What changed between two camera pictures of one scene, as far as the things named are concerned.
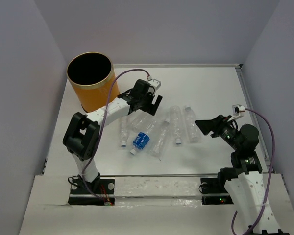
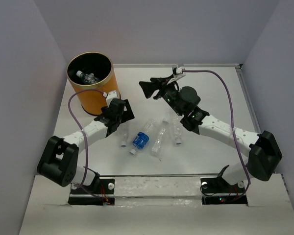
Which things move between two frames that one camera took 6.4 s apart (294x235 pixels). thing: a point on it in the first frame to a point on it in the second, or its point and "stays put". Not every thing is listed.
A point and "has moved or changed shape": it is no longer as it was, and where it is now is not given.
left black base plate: x=105 y=194 stays put
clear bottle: x=124 y=128 stays put
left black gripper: x=152 y=108 to x=127 y=115
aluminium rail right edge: x=257 y=126 stays put
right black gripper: x=213 y=125 to x=149 y=87
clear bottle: x=142 y=121 to x=88 y=78
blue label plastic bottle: x=139 y=142 stays put
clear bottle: x=192 y=129 has moved or changed shape
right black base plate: x=213 y=193 stays put
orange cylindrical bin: x=91 y=75 stays put
